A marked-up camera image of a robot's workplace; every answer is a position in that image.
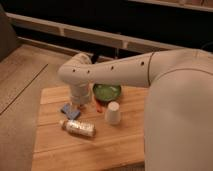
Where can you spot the blue sponge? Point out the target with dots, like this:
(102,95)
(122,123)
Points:
(71,113)

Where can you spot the orange carrot toy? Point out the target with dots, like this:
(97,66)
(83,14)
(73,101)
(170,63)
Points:
(98,107)

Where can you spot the green bowl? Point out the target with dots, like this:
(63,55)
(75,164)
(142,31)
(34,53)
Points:
(106,93)

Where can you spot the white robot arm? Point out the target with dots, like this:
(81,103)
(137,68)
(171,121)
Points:
(178,111)

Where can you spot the clear glitter bottle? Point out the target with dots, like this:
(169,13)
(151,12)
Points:
(77,127)

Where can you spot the wooden cutting board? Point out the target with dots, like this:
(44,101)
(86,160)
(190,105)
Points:
(89,143)

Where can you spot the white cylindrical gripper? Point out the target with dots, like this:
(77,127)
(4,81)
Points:
(80,94)

